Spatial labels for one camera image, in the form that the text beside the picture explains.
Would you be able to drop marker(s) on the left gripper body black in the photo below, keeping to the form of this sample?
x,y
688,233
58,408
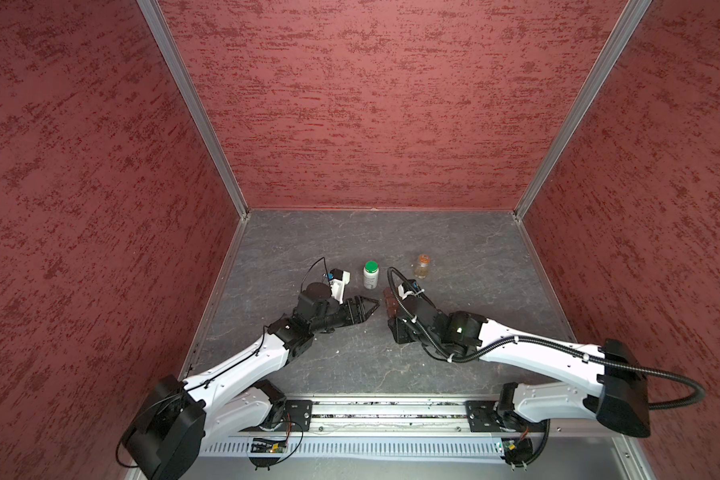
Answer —
x,y
336,315

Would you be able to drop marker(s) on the aluminium front rail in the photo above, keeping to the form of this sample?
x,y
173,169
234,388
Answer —
x,y
353,416

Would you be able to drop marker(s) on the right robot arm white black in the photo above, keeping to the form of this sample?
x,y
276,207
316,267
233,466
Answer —
x,y
602,383

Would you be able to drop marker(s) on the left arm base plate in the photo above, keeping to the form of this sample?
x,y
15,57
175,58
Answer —
x,y
288,413

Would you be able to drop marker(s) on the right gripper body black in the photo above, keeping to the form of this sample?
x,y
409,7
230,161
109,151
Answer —
x,y
406,333

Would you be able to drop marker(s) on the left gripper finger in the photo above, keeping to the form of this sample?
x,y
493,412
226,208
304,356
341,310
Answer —
x,y
364,314
366,304

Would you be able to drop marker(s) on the left aluminium corner post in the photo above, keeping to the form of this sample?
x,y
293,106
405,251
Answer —
x,y
169,50

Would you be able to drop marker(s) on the right controller board with wires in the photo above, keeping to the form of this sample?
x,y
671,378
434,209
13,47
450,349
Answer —
x,y
520,452

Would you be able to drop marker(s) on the right aluminium corner post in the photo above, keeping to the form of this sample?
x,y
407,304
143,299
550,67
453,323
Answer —
x,y
624,28

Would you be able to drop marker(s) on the small clear orange-cap bottle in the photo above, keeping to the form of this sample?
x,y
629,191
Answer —
x,y
422,266

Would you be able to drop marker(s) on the white slotted cable duct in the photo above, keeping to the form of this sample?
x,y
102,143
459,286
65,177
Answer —
x,y
458,449

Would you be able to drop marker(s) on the controller board with wires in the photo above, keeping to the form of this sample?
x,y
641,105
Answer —
x,y
267,453
520,452

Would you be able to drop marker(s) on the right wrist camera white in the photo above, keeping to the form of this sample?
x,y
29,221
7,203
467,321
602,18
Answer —
x,y
409,288

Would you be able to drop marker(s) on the aluminium corner post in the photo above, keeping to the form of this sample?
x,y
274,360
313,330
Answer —
x,y
624,28
169,50

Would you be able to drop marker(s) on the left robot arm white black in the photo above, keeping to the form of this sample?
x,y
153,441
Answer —
x,y
180,417

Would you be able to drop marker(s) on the white pill bottle green cap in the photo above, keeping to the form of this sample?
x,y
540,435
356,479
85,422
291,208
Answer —
x,y
371,273

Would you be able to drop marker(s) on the brown weekly pill organizer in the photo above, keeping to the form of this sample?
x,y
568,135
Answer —
x,y
391,303

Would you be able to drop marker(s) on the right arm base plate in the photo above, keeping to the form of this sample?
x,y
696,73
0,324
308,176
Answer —
x,y
495,417

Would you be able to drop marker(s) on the left controller board with wires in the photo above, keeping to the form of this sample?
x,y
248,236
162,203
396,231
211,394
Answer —
x,y
267,453

